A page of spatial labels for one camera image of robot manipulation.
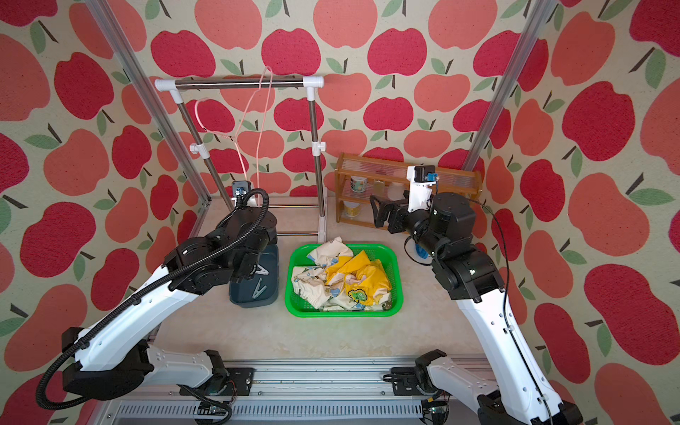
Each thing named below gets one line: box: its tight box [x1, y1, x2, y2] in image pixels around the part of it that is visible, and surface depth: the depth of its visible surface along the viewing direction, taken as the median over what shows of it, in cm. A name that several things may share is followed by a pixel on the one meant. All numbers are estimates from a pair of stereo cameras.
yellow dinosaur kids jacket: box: [292, 237, 393, 311], surface depth 86 cm
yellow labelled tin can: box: [343, 200, 361, 217], surface depth 110 cm
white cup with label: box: [350, 175, 368, 194], surface depth 102 cm
